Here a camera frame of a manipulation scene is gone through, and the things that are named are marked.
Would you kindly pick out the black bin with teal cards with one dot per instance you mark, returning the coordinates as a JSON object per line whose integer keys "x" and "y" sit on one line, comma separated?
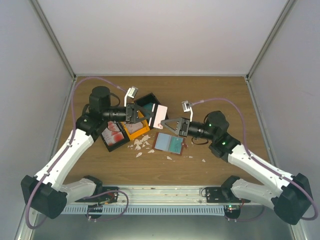
{"x": 146, "y": 99}

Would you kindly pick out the grey slotted cable duct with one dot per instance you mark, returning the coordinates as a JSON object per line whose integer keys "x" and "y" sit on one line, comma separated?
{"x": 197, "y": 210}

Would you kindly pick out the left aluminium corner post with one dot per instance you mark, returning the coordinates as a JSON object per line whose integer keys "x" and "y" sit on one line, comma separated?
{"x": 52, "y": 36}

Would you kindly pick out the right aluminium corner post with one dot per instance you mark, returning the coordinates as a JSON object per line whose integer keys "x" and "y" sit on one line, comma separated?
{"x": 289, "y": 4}

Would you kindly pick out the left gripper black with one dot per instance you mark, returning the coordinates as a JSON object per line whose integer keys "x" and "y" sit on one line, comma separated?
{"x": 135, "y": 108}

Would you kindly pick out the white pink credit card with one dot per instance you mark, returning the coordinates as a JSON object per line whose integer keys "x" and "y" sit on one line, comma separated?
{"x": 159, "y": 114}

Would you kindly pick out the red white card stack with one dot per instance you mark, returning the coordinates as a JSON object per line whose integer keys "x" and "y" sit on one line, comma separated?
{"x": 112, "y": 134}

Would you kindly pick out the aluminium corner post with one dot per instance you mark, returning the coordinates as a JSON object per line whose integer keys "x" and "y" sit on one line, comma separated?
{"x": 52, "y": 36}
{"x": 289, "y": 4}

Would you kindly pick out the yellow bin with white cards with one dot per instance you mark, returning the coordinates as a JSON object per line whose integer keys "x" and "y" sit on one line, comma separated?
{"x": 132, "y": 137}

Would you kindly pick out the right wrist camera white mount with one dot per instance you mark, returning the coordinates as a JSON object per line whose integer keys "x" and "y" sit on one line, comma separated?
{"x": 187, "y": 108}

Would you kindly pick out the black bin with red cards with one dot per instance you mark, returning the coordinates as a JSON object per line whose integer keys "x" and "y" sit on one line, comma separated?
{"x": 116, "y": 146}

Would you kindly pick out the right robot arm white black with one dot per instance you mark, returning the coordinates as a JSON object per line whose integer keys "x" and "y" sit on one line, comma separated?
{"x": 289, "y": 196}

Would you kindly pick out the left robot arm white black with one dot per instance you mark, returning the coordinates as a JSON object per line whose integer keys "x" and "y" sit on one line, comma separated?
{"x": 46, "y": 192}

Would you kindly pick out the brown leather card holder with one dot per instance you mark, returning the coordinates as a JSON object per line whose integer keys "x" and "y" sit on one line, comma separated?
{"x": 161, "y": 142}

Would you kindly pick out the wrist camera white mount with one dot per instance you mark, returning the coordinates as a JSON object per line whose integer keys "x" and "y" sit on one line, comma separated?
{"x": 131, "y": 93}
{"x": 187, "y": 108}

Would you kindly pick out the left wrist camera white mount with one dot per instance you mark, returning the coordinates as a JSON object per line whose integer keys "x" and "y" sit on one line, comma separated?
{"x": 131, "y": 93}

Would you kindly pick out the aluminium front rail frame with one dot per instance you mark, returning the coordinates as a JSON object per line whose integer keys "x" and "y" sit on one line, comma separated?
{"x": 242, "y": 220}

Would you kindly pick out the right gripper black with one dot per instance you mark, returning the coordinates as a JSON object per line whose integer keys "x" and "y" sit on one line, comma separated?
{"x": 181, "y": 121}

